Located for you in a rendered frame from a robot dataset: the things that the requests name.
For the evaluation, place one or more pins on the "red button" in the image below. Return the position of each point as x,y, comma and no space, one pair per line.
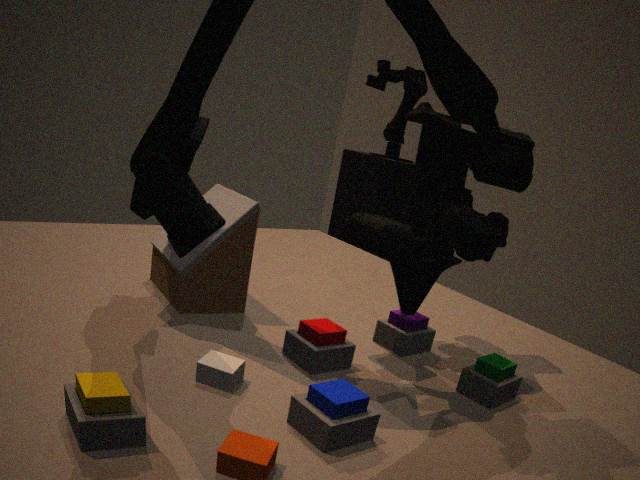
319,346

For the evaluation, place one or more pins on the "yellow button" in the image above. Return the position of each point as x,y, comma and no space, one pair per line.
103,414

